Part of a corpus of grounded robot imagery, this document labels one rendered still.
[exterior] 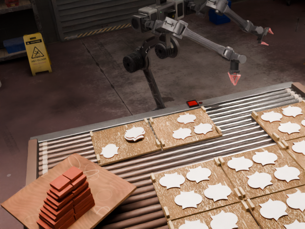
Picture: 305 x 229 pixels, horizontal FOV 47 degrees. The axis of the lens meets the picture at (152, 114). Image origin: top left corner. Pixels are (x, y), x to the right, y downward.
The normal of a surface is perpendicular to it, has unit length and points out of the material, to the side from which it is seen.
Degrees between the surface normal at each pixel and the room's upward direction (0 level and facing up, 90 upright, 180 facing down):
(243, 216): 0
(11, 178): 0
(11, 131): 0
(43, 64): 78
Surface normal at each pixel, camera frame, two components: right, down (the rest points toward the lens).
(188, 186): -0.08, -0.83
